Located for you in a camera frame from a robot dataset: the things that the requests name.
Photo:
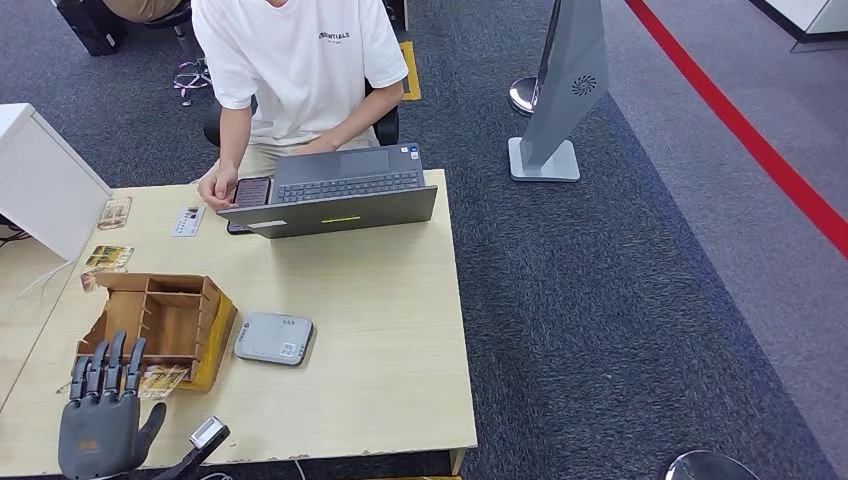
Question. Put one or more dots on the person's right forearm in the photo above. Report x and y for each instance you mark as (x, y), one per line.
(233, 136)

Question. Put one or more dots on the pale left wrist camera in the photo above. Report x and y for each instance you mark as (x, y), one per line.
(207, 432)

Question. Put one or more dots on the black smartphone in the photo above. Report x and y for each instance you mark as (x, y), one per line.
(250, 194)

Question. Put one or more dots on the white cabinet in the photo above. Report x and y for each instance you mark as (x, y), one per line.
(815, 16)

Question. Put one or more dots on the yellow floor tape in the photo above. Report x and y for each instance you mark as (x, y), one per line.
(411, 69)

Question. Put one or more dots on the person's left forearm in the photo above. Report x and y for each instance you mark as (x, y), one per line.
(371, 112)

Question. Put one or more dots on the black office chair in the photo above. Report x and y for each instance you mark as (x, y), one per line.
(387, 126)

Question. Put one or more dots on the black bag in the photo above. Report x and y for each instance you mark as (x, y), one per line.
(93, 26)

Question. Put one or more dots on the black swivel stool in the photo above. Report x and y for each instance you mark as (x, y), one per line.
(192, 79)

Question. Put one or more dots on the chrome stanchion base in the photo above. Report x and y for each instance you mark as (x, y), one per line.
(522, 95)
(705, 467)

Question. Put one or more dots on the grey sign stand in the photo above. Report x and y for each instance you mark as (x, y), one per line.
(570, 86)

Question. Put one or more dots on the grey laptop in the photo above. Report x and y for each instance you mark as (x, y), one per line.
(338, 218)

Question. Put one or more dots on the white box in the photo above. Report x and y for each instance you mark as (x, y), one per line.
(43, 179)

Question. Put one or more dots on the person in background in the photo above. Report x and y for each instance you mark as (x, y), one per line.
(142, 6)

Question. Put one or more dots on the person's right hand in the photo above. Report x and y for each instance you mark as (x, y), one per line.
(218, 187)

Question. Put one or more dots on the red floor tape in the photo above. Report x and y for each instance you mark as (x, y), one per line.
(748, 136)

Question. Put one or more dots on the person's left hand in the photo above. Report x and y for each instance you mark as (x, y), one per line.
(316, 146)

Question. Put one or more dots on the white ID card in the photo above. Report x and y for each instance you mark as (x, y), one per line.
(188, 222)

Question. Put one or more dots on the wooden compartment organiser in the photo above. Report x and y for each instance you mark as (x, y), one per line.
(166, 318)

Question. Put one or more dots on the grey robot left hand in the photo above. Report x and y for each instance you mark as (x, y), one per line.
(99, 437)

